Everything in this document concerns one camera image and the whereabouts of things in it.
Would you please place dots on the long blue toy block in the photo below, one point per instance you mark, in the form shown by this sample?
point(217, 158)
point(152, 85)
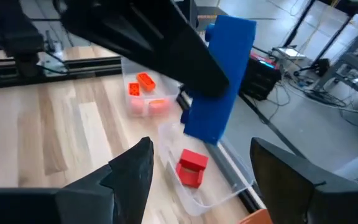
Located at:
point(225, 99)

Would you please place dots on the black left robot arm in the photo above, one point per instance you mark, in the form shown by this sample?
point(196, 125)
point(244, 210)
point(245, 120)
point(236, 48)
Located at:
point(20, 37)

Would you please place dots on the black floor device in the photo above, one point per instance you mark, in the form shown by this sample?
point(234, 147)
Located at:
point(322, 66)

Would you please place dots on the clear plastic bin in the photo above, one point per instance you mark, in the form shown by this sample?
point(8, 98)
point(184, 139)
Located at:
point(166, 90)
point(197, 202)

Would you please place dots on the orange-red toy block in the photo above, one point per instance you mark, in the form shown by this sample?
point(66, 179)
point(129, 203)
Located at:
point(146, 81)
point(159, 106)
point(134, 89)

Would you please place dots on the black floor strip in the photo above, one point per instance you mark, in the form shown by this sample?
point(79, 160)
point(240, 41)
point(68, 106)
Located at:
point(272, 126)

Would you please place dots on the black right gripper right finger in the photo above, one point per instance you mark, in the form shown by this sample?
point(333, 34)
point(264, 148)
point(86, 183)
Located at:
point(291, 186)

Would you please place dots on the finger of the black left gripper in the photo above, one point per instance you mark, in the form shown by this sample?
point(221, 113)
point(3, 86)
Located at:
point(154, 34)

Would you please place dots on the orange plastic bin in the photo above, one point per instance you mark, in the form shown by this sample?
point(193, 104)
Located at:
point(256, 217)

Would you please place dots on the small dark red toy block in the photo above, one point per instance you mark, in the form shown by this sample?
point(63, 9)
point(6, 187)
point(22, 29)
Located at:
point(194, 161)

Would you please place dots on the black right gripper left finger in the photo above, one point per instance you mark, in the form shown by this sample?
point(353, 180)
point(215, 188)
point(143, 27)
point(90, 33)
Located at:
point(126, 180)

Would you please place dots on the black equipment case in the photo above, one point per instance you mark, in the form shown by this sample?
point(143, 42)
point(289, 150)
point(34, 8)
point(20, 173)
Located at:
point(259, 81)

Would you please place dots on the silver tray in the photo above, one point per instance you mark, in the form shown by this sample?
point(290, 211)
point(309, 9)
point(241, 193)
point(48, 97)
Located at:
point(291, 53)

